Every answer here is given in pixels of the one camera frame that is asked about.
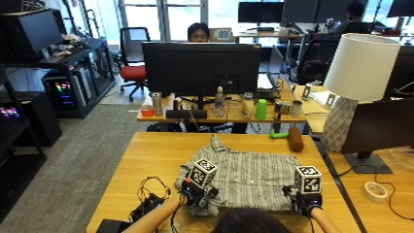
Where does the green handle tool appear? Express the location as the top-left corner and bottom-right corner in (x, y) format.
(267, 129), (290, 140)

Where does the pale glass bottle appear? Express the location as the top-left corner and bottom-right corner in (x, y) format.
(239, 91), (254, 119)

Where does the black cabinet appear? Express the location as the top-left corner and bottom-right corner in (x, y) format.
(0, 90), (64, 148)

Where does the grey striped shirt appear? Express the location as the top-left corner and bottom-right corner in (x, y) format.
(173, 134), (302, 217)

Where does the black flat box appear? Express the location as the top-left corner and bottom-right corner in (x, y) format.
(163, 109), (207, 119)

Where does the checkered calibration board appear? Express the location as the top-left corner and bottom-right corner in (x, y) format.
(209, 27), (237, 44)

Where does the small silver stand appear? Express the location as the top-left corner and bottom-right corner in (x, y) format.
(299, 83), (312, 102)
(324, 93), (338, 110)

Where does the black looped cable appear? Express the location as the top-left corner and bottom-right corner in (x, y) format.
(135, 176), (173, 204)

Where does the red office chair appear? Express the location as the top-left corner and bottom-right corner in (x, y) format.
(117, 26), (153, 103)

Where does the small glass jar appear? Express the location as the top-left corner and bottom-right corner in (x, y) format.
(290, 99), (303, 117)

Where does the green plastic cup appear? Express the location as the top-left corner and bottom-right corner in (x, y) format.
(253, 98), (269, 121)

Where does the white marker cube glove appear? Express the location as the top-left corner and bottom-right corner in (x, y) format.
(294, 165), (323, 196)
(186, 157), (218, 189)

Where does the colourful drink can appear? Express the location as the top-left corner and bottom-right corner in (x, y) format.
(273, 101), (284, 121)

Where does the white marker cube right glove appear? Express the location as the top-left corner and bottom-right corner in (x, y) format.
(294, 165), (323, 196)

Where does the person's left hand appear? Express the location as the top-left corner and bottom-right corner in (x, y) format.
(178, 177), (219, 208)

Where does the black electronics box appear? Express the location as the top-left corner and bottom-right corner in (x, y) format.
(127, 192), (166, 223)

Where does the black flat device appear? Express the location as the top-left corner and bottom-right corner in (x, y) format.
(94, 218), (133, 233)

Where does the computer tower with lights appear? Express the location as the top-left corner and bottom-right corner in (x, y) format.
(41, 68), (94, 113)

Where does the white tape roll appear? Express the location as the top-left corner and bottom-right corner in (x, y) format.
(360, 181), (390, 204)

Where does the black background monitor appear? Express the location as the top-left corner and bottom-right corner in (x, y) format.
(237, 1), (286, 24)

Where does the clear water bottle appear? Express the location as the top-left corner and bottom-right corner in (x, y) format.
(211, 85), (227, 118)

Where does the person's right hand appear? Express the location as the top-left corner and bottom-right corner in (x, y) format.
(282, 185), (324, 218)

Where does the large black monitor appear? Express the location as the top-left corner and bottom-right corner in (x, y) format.
(141, 42), (262, 98)

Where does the black monitor with stand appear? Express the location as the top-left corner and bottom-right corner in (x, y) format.
(340, 98), (414, 175)

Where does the white table lamp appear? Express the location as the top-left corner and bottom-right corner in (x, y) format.
(320, 33), (402, 153)

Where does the black office chair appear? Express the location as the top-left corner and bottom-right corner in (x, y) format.
(295, 38), (342, 85)

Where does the big black screen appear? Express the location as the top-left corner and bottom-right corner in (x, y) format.
(0, 8), (66, 63)

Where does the white marker cube left glove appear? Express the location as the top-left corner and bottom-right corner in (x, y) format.
(186, 157), (218, 189)

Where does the black shelf desk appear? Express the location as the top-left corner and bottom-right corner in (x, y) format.
(0, 37), (115, 119)

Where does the silver drink can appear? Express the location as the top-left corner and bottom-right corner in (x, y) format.
(151, 92), (163, 117)

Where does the dark thin cable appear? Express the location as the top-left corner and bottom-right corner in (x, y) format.
(338, 164), (414, 222)

